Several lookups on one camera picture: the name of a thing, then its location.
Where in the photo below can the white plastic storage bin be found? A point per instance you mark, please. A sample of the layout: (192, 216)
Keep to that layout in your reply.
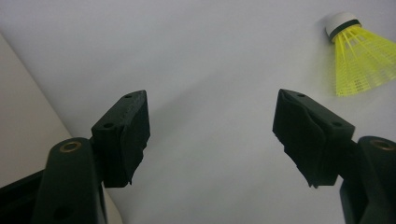
(25, 124)

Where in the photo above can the yellow shuttlecock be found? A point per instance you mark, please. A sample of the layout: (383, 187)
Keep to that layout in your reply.
(364, 62)

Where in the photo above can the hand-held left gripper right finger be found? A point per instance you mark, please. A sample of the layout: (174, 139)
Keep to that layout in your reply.
(311, 137)

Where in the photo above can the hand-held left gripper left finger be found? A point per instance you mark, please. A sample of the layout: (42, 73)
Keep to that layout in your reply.
(121, 143)

